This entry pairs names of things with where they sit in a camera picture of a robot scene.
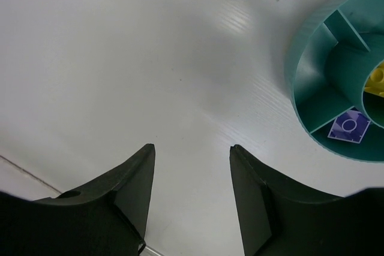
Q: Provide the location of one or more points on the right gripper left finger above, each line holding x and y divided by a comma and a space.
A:
105, 216

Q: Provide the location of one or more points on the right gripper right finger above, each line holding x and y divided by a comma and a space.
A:
281, 216

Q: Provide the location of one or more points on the dark purple square lego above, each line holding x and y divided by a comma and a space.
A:
351, 127

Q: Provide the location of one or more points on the yellow 2x4 lego brick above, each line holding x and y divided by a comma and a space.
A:
375, 83

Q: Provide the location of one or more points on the teal round divided container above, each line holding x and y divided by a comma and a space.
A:
330, 58

